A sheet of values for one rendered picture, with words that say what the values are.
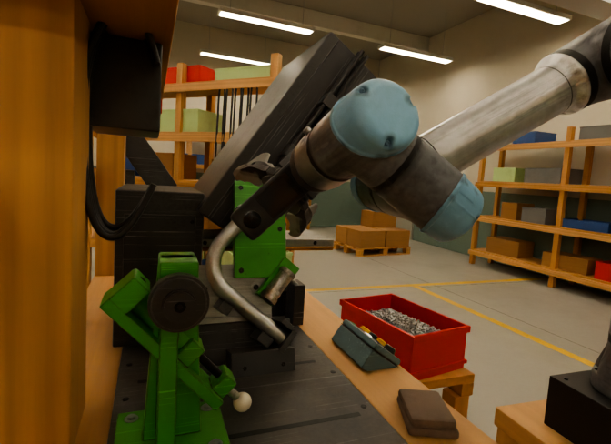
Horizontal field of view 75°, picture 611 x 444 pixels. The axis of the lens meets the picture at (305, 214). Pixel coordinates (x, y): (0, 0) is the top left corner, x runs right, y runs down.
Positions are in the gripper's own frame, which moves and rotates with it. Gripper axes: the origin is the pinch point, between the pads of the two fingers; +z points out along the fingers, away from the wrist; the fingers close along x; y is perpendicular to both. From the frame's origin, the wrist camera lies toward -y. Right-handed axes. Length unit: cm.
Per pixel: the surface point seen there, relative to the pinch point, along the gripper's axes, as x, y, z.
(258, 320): -16.3, -11.2, 16.0
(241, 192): 4.5, 6.1, 18.1
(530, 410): -67, 10, -1
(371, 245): -209, 300, 521
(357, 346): -36.6, -0.6, 15.2
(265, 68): 69, 182, 231
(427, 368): -60, 11, 23
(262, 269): -10.4, -2.5, 18.9
